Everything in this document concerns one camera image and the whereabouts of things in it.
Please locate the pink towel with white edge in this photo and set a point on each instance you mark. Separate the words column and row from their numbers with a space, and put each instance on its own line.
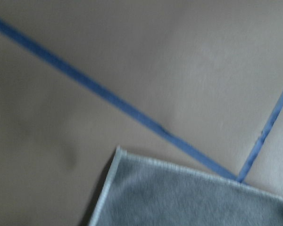
column 142, row 191

